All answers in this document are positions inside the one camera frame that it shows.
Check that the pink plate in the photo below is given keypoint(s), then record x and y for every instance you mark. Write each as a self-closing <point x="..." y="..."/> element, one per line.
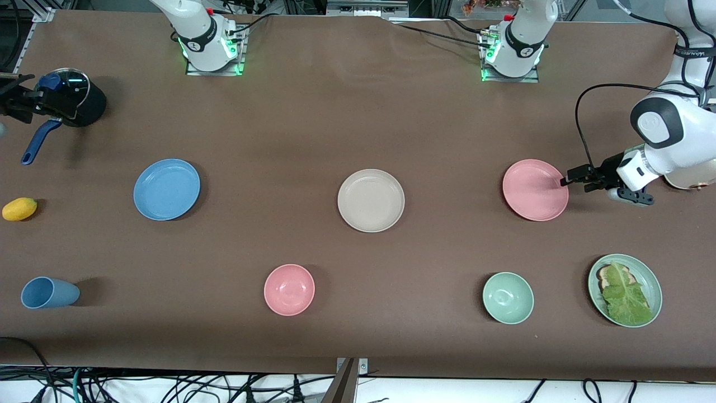
<point x="534" y="190"/>

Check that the brown table cover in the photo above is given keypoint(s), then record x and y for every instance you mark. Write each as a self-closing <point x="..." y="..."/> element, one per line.
<point x="279" y="140"/>

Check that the green plate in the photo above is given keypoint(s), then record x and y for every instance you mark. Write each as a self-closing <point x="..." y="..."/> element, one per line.
<point x="650" y="280"/>

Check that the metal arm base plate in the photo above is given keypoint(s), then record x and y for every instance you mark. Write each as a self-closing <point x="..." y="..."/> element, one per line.
<point x="531" y="78"/>
<point x="240" y="61"/>

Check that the right gripper body black block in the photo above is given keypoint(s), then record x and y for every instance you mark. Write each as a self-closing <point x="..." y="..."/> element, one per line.
<point x="12" y="106"/>

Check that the yellow lemon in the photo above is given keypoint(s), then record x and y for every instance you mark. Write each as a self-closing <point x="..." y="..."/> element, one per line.
<point x="19" y="209"/>

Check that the metal table edge bracket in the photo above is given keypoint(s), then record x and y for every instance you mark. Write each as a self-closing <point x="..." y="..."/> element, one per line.
<point x="363" y="365"/>

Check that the green lettuce leaf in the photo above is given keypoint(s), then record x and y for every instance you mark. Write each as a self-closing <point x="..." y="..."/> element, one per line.
<point x="626" y="299"/>

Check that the grey power strip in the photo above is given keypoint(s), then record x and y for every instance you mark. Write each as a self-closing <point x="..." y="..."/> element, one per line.
<point x="363" y="8"/>

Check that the glass lid with blue knob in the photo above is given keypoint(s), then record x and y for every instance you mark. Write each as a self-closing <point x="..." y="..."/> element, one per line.
<point x="77" y="83"/>

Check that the aluminium frame corner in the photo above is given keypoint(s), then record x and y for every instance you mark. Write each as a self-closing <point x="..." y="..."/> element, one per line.
<point x="43" y="15"/>

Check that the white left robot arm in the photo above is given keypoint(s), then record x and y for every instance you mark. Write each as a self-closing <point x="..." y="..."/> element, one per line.
<point x="691" y="129"/>

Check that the green bowl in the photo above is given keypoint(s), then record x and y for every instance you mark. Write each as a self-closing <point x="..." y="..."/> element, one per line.
<point x="508" y="298"/>

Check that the beige toaster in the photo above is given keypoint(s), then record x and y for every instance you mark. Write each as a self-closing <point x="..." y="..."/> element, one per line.
<point x="691" y="180"/>

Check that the toast slice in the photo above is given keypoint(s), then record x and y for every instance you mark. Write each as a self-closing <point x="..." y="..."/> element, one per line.
<point x="603" y="274"/>

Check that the beige plate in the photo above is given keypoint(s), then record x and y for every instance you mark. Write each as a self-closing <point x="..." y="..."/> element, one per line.
<point x="371" y="200"/>

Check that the blue cup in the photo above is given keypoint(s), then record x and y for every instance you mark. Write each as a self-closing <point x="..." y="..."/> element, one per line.
<point x="50" y="293"/>

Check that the blue plate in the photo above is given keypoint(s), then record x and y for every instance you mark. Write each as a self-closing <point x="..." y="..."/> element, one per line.
<point x="166" y="189"/>

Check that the pink bowl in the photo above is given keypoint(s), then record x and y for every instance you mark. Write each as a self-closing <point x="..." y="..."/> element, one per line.
<point x="289" y="290"/>

